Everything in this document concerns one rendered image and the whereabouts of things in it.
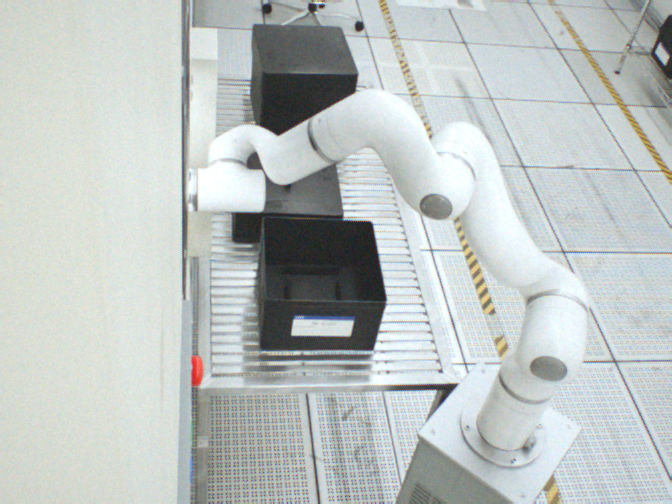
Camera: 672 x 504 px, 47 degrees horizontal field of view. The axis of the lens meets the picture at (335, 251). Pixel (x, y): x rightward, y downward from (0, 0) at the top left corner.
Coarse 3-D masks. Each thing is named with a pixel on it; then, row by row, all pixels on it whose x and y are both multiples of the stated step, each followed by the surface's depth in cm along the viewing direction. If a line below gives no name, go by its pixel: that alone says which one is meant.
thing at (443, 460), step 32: (480, 384) 181; (448, 416) 174; (544, 416) 177; (416, 448) 174; (448, 448) 168; (544, 448) 171; (416, 480) 180; (448, 480) 172; (480, 480) 163; (512, 480) 164; (544, 480) 165
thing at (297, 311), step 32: (288, 224) 190; (320, 224) 191; (352, 224) 192; (288, 256) 198; (320, 256) 199; (352, 256) 200; (288, 288) 190; (320, 288) 196; (352, 288) 197; (384, 288) 176; (288, 320) 174; (320, 320) 175; (352, 320) 176
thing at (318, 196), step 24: (336, 168) 217; (288, 192) 207; (312, 192) 208; (336, 192) 210; (240, 216) 200; (264, 216) 201; (288, 216) 201; (312, 216) 202; (336, 216) 203; (240, 240) 205
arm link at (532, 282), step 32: (448, 128) 134; (480, 160) 132; (480, 192) 136; (480, 224) 135; (512, 224) 135; (480, 256) 138; (512, 256) 135; (544, 256) 141; (512, 288) 142; (544, 288) 146; (576, 288) 147
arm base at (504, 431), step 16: (496, 384) 161; (480, 400) 177; (496, 400) 161; (512, 400) 157; (464, 416) 173; (480, 416) 170; (496, 416) 163; (512, 416) 160; (528, 416) 159; (464, 432) 170; (480, 432) 170; (496, 432) 165; (512, 432) 163; (528, 432) 164; (480, 448) 167; (496, 448) 168; (512, 448) 167; (528, 448) 169; (496, 464) 166; (512, 464) 166
